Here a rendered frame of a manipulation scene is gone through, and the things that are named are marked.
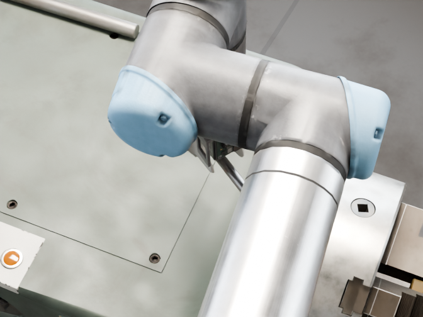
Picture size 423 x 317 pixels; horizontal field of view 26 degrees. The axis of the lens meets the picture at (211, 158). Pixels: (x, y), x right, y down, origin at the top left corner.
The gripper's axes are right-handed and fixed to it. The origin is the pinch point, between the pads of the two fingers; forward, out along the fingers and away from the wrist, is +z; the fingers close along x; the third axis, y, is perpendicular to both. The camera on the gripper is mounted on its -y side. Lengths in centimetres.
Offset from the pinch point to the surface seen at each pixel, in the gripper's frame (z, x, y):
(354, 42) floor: 149, 101, -84
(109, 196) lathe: 15.2, -10.9, -7.8
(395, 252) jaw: 31.7, 22.6, 14.3
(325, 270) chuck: 19.2, 8.5, 14.9
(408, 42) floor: 149, 115, -75
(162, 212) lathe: 15.3, -6.0, -2.0
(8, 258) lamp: 13.9, -26.1, -6.3
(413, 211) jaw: 31.6, 28.7, 10.4
